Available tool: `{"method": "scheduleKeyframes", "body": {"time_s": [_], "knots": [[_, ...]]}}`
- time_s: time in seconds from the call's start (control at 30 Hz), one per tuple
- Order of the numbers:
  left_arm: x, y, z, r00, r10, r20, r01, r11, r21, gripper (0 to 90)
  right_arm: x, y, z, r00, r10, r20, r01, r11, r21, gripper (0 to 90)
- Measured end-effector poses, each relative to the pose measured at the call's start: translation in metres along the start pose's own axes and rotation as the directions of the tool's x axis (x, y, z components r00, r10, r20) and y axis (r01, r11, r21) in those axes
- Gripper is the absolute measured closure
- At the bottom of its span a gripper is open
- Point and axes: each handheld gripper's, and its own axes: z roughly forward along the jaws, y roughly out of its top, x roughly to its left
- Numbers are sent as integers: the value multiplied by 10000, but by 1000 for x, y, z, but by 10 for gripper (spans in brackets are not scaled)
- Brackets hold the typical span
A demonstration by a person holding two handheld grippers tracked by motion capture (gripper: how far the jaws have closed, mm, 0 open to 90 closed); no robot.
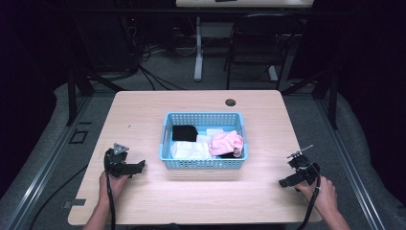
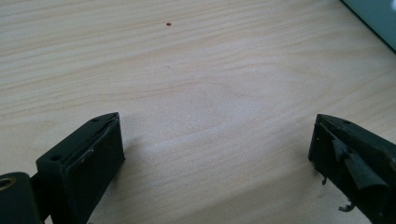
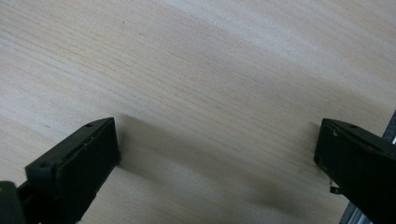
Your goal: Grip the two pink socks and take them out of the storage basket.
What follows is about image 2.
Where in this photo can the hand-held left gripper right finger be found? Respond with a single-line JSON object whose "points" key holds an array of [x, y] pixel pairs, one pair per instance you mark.
{"points": [[355, 161]]}

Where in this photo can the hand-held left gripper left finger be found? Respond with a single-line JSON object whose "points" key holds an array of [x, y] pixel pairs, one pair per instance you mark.
{"points": [[84, 168]]}

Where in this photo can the small red crumb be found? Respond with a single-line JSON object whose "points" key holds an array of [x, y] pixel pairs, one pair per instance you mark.
{"points": [[168, 24]]}

